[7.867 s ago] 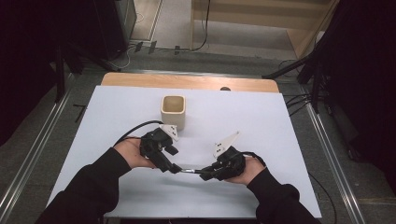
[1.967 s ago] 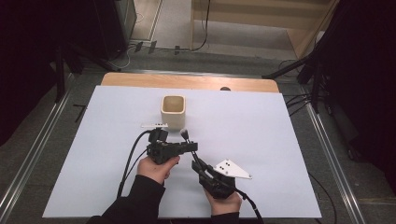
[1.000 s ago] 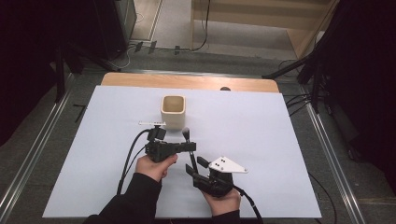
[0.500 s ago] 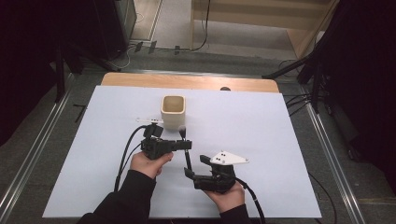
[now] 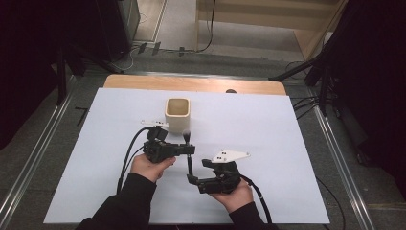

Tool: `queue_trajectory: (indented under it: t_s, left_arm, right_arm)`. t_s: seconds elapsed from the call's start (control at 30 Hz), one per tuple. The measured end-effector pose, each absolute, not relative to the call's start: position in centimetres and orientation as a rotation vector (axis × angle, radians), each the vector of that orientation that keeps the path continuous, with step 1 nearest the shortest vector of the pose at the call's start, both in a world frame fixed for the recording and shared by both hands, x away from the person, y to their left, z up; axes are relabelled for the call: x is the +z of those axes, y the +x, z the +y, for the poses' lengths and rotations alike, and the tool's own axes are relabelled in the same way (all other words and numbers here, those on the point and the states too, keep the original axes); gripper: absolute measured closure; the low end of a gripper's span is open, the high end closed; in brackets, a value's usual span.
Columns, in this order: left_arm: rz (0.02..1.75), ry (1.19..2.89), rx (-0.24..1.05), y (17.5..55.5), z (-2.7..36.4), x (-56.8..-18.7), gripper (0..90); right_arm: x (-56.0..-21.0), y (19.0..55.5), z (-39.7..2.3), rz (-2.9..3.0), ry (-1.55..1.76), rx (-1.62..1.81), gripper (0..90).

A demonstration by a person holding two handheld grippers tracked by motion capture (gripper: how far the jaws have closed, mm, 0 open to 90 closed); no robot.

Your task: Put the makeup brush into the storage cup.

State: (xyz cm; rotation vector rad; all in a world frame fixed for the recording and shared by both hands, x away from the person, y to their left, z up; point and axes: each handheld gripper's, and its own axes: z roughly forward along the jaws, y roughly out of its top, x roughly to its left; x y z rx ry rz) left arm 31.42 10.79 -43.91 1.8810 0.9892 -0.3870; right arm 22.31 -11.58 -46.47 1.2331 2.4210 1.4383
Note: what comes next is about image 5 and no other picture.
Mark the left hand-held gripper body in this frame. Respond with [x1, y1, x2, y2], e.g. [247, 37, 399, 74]
[141, 119, 181, 164]

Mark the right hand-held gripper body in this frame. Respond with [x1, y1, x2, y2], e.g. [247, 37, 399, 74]
[197, 149, 252, 196]

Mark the black makeup brush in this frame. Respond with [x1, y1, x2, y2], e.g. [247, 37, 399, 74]
[181, 128, 194, 176]

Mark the person's left hand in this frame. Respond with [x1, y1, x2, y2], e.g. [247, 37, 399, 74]
[129, 152, 177, 184]

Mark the person's right hand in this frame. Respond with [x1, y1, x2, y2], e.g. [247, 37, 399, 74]
[209, 176, 255, 214]

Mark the beige square cup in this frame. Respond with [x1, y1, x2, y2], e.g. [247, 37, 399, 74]
[164, 97, 192, 134]

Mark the white table mat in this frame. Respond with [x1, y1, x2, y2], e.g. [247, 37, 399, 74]
[43, 87, 330, 224]

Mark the wooden table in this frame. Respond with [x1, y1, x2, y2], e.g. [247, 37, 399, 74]
[103, 74, 287, 96]

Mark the black metal stand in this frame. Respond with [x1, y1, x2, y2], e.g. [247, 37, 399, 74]
[267, 47, 339, 118]
[56, 44, 125, 106]

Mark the black cabinet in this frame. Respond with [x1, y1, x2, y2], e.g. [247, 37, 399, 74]
[95, 0, 142, 61]

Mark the light wooden shelf unit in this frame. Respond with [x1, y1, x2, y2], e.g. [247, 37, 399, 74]
[194, 0, 349, 60]

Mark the black curtain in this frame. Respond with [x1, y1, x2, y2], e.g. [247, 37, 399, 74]
[331, 0, 406, 193]
[0, 0, 66, 151]

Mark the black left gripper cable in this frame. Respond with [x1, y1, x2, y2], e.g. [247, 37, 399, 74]
[116, 126, 155, 196]

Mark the white floor cable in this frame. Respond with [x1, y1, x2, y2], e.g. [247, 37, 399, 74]
[111, 44, 142, 72]

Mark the bundle of black floor cables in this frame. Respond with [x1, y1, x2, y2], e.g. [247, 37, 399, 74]
[288, 94, 320, 121]

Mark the metal floor rail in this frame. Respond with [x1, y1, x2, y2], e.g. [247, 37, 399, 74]
[0, 75, 78, 221]
[310, 104, 376, 230]

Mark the thin black floor cable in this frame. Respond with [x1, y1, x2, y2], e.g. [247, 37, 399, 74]
[315, 176, 348, 229]

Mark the black hanging cable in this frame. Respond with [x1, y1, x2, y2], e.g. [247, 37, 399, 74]
[194, 0, 217, 54]

